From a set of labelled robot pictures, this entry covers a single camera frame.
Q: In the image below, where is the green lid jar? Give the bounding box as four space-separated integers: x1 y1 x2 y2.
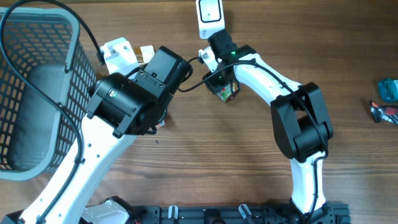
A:
216 81 240 103

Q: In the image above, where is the red white small packet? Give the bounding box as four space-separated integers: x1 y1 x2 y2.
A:
156 119 165 128

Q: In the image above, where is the brown Pantree snack pouch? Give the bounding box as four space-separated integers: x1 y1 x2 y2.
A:
133 45 155 65

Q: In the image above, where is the black red hex wrench pack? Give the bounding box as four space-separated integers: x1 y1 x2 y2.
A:
369 101 397 125

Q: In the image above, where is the blue Listerine mouthwash bottle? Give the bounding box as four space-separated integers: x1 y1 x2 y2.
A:
378 78 397 103

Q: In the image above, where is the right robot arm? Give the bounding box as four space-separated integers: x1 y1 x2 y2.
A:
199 29 333 223

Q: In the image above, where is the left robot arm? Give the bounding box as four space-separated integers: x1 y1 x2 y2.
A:
2 46 192 223

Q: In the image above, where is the white barcode scanner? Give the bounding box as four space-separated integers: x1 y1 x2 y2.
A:
196 0 225 40

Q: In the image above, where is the grey plastic mesh basket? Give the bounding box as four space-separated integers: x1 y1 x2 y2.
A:
1 7 96 181

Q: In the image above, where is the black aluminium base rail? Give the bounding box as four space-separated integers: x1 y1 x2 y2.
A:
127 203 351 224

